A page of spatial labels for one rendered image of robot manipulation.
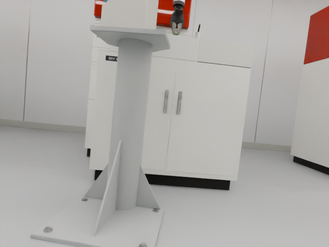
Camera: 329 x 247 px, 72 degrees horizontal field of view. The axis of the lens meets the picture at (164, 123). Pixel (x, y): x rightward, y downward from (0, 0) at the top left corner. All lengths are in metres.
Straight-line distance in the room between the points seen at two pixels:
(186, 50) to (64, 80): 2.58
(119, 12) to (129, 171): 0.70
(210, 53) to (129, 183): 0.92
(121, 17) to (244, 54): 0.84
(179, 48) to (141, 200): 0.91
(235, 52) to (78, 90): 2.65
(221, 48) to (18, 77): 3.16
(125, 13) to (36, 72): 2.97
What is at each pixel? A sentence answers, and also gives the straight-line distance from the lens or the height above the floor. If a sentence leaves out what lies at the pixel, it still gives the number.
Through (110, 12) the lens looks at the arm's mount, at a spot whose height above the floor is 0.89.
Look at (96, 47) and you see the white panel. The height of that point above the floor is 0.97.
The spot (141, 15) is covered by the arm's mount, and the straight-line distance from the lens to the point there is 1.06.
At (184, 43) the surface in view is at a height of 0.92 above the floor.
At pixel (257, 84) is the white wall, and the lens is 3.96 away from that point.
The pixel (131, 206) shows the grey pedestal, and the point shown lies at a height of 0.03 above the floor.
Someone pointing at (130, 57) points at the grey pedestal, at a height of 0.72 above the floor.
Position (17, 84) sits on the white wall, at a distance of 4.04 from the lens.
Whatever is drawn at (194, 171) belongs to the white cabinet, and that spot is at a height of 0.12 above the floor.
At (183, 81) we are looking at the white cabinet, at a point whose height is 0.69.
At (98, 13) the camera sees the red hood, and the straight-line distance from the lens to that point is 2.18.
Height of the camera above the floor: 0.51
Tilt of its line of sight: 4 degrees down
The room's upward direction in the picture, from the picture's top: 6 degrees clockwise
